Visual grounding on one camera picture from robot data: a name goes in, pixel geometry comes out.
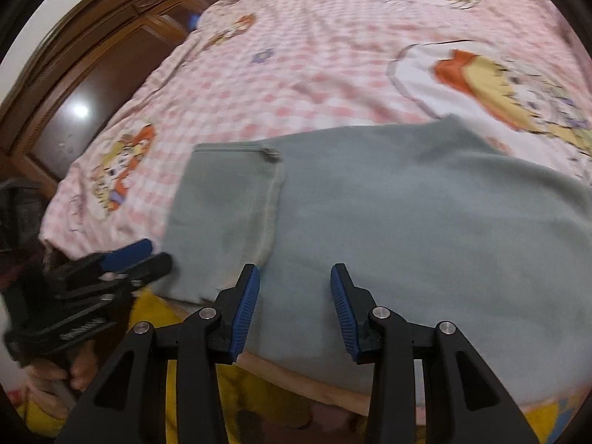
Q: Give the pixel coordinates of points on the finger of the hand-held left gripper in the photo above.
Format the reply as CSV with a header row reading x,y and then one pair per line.
x,y
150,268
127,254

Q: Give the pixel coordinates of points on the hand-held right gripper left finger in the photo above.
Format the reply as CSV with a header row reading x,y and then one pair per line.
x,y
244,307

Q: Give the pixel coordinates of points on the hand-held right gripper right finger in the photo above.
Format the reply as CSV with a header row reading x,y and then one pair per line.
x,y
344,307

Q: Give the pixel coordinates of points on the grey pants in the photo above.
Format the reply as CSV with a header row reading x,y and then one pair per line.
x,y
407,240

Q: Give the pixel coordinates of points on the person's left hand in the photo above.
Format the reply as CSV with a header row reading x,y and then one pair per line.
x,y
51,377

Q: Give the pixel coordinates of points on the yellow printed bed sheet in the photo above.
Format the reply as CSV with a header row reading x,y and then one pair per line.
x,y
259,402

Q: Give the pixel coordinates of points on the brown wooden wardrobe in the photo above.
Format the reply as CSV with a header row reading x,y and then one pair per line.
x,y
92,88

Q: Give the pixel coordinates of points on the pink checked printed blanket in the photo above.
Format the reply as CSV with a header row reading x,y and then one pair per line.
x,y
323,64

